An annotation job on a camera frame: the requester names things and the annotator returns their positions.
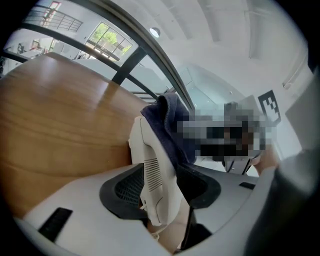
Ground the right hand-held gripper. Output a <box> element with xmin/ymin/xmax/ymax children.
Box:
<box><xmin>223</xmin><ymin>89</ymin><xmax>283</xmax><ymax>175</ymax></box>

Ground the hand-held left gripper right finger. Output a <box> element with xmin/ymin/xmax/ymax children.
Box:
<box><xmin>175</xmin><ymin>163</ymin><xmax>260</xmax><ymax>251</ymax></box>

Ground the large glass window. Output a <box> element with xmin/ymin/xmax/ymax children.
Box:
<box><xmin>85</xmin><ymin>21</ymin><xmax>140</xmax><ymax>61</ymax></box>

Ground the white plastic device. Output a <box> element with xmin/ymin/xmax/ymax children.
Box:
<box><xmin>128</xmin><ymin>115</ymin><xmax>186</xmax><ymax>227</ymax></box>

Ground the dark blue cloth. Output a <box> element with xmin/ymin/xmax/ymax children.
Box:
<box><xmin>140</xmin><ymin>92</ymin><xmax>198</xmax><ymax>166</ymax></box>

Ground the thin black balcony railing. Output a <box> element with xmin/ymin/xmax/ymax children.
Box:
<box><xmin>24</xmin><ymin>6</ymin><xmax>84</xmax><ymax>32</ymax></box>

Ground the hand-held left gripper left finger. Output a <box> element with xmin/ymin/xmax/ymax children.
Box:
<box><xmin>23</xmin><ymin>163</ymin><xmax>174</xmax><ymax>256</ymax></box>

